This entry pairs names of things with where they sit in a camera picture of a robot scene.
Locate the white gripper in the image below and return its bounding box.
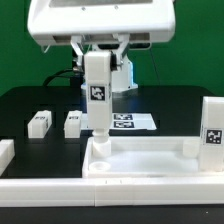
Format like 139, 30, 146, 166
28, 0, 176, 71

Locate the white desk top tray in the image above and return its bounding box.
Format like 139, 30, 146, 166
82, 136, 224, 178

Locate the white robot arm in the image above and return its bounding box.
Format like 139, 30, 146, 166
27, 0, 176, 92

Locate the fiducial marker sheet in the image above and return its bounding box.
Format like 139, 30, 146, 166
80, 112, 158, 131

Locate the white left fence block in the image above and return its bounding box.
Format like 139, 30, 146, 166
0, 139, 15, 176

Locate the white front fence bar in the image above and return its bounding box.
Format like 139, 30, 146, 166
0, 177, 224, 207

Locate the black cable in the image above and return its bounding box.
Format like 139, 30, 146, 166
41, 68, 75, 88

